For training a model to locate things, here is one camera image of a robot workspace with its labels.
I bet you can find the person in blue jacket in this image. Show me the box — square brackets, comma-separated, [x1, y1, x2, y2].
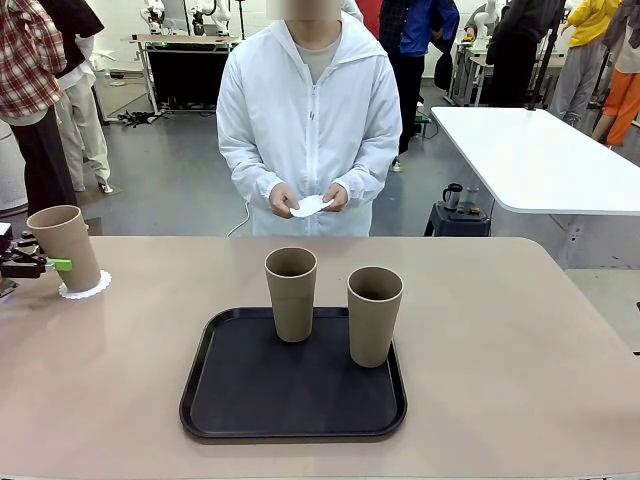
[378, 0, 461, 157]

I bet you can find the person in beige trousers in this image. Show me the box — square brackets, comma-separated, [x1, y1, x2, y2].
[39, 0, 113, 195]

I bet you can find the background workbench with black panel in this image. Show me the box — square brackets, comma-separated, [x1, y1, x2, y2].
[127, 33, 242, 115]

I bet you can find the person in black coat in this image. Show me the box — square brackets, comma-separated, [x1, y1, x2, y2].
[485, 0, 552, 109]

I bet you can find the person in yellow top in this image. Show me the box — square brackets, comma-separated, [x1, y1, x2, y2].
[547, 0, 624, 124]

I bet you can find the black plastic serving tray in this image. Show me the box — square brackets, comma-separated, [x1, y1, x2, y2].
[178, 306, 409, 444]

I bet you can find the person in white jacket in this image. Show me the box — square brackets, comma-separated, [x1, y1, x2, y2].
[215, 0, 404, 239]

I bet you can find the white sleeved left forearm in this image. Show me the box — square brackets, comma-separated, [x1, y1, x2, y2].
[337, 144, 404, 206]

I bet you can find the black and steel mug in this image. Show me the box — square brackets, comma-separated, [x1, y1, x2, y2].
[441, 182, 464, 212]

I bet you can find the black cable heap on floor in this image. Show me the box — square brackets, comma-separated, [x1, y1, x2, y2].
[116, 109, 169, 129]

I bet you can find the person's right hand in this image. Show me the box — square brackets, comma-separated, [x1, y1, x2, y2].
[269, 182, 301, 219]

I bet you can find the person in orange trousers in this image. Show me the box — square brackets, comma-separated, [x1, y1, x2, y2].
[591, 0, 640, 149]

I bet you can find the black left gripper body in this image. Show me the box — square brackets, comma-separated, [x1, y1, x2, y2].
[0, 238, 50, 281]

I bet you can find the white sleeved right forearm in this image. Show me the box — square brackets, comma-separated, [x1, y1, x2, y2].
[216, 144, 281, 209]

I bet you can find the white floor cable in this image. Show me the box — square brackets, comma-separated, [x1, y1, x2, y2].
[226, 201, 254, 238]

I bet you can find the white paper doily coaster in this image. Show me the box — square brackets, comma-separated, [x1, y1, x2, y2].
[59, 269, 113, 302]
[289, 195, 336, 220]

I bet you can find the black stand pole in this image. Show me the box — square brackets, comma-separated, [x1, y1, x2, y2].
[524, 0, 562, 112]

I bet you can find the tall brown paper cup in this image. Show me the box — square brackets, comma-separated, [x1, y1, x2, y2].
[26, 204, 103, 294]
[347, 266, 405, 370]
[264, 247, 319, 344]

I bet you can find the white background table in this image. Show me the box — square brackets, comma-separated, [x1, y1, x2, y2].
[429, 105, 640, 271]

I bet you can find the person in plaid shirt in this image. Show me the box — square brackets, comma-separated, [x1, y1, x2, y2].
[0, 0, 82, 219]

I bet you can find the dark grey stool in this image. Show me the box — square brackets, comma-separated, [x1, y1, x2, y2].
[423, 201, 493, 238]

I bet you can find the person's left hand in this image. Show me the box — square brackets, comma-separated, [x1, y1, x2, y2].
[321, 183, 350, 213]

